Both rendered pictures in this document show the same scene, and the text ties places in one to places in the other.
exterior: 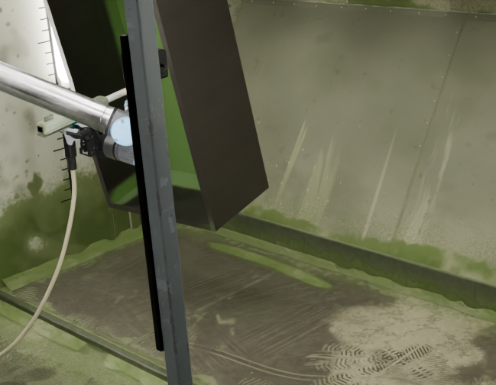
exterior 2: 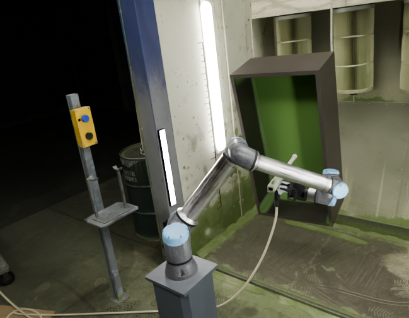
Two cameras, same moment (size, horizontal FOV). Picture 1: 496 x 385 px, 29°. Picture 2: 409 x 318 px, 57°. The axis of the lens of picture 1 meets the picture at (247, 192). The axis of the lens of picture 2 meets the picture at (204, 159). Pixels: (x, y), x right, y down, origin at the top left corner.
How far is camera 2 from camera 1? 166 cm
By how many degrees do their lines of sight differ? 5
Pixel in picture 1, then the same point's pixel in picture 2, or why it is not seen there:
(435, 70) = (403, 132)
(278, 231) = not seen: hidden behind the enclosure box
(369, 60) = (360, 128)
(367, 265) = (380, 229)
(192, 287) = (296, 248)
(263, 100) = not seen: hidden behind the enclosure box
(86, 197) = (225, 204)
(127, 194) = (264, 206)
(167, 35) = (324, 130)
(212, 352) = (338, 290)
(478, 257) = not seen: outside the picture
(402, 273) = (403, 233)
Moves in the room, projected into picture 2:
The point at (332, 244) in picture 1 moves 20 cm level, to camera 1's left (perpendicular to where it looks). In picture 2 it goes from (357, 219) to (336, 223)
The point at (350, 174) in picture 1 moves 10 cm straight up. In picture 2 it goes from (361, 184) to (361, 174)
